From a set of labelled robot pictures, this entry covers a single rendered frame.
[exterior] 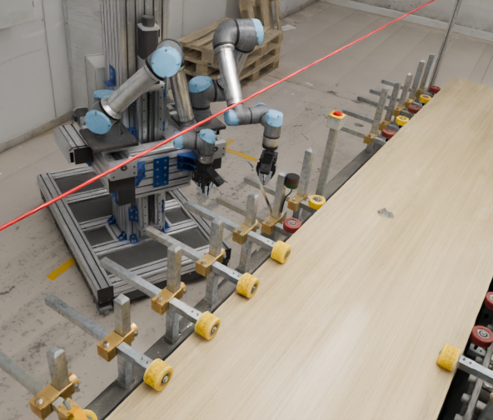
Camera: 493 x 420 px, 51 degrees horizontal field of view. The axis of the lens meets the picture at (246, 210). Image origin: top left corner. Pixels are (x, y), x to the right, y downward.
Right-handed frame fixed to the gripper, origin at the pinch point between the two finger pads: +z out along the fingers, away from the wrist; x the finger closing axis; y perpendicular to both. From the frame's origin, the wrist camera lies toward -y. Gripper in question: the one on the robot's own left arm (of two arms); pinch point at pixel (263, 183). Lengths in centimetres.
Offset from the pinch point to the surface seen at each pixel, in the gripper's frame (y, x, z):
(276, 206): -7.9, -8.6, 5.4
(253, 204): -31.8, -1.2, -9.5
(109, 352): -109, 26, 3
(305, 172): 15.5, -17.4, -1.3
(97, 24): 187, 177, 6
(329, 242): -21.3, -35.2, 9.0
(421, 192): 39, -78, 9
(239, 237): -38.5, 1.8, 3.4
